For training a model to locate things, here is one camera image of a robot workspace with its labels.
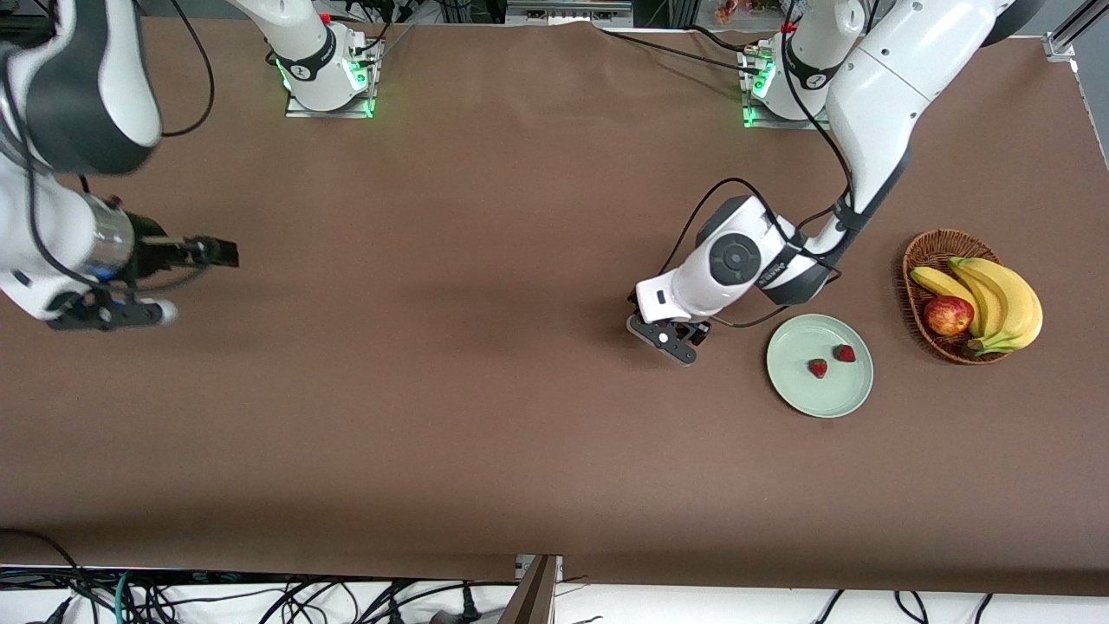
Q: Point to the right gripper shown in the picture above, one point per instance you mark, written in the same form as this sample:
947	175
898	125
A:
153	252

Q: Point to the aluminium frame beam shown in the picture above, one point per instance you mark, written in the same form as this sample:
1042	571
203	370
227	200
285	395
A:
563	13

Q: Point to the red apple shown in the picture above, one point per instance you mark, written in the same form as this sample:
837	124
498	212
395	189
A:
947	315

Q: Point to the red strawberry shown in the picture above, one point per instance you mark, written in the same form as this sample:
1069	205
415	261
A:
818	368
845	353

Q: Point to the pale green round plate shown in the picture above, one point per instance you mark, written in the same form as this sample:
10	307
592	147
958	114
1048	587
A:
819	394

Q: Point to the aluminium frame corner bracket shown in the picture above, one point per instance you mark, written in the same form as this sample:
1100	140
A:
1059	45

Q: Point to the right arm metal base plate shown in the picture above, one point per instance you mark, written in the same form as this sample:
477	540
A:
329	113

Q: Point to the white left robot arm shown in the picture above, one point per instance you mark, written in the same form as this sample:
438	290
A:
901	78

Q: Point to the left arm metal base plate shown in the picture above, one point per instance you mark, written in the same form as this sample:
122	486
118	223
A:
771	124

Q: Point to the black power plug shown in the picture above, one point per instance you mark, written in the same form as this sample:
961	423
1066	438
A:
470	607

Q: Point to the metal frame post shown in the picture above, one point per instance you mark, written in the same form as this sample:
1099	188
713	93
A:
535	598

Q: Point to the yellow banana bunch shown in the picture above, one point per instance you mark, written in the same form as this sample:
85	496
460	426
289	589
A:
1014	303

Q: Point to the red orange small items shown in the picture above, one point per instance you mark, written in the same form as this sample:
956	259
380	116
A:
732	10

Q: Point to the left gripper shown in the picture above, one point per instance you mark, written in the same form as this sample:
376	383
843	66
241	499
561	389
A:
696	330

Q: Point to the large table cover sheet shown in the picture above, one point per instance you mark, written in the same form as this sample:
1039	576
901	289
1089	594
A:
554	217

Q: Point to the brown wicker basket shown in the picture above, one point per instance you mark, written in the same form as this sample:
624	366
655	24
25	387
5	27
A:
918	260

